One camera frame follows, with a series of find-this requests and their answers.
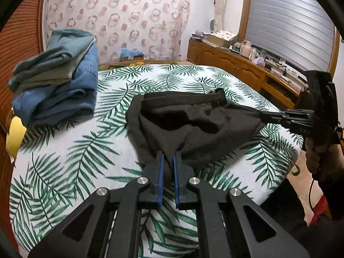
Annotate grey roller window blind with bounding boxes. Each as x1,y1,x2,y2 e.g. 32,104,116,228
246,0,334,71

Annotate folded grey-green pants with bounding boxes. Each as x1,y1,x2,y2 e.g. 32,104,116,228
8,29,95,98

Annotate folded blue denim jeans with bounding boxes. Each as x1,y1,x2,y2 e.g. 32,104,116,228
12,44,98,127

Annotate yellow pillow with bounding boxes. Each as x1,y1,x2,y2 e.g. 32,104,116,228
6,116,27,163

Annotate cardboard box on cabinet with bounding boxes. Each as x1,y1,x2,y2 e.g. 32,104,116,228
206,30,237,48

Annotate pink patterned curtain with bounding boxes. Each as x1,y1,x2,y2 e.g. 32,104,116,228
43,0,191,63

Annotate pink thermos jug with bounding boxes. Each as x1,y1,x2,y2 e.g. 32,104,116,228
240,40,252,58

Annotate wooden slatted headboard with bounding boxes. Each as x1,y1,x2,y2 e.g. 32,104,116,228
1,0,44,249

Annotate person's right hand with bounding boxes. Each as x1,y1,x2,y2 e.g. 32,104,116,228
306,138,343,181

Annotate blue item in box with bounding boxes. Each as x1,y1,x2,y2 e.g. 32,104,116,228
120,48,144,62

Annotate wooden sideboard cabinet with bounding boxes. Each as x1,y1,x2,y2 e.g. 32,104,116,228
187,39,304,108

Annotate leaf print bed sheet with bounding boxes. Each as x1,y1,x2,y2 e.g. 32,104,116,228
9,65,303,250

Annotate floral floor mat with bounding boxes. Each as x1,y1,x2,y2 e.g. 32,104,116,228
98,59,175,71

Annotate black pants with white logo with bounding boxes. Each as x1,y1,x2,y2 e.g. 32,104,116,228
125,88,265,176

